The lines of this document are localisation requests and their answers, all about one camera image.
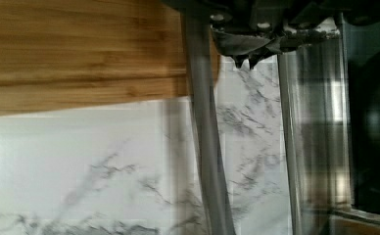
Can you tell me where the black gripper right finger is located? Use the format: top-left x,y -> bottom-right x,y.
248,28 -> 340,70

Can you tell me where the bamboo cutting board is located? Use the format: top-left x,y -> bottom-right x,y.
0,0 -> 221,119

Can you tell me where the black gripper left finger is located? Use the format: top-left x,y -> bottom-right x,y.
211,27 -> 271,69

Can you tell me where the silver toaster oven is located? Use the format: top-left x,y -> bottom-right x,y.
182,17 -> 380,235

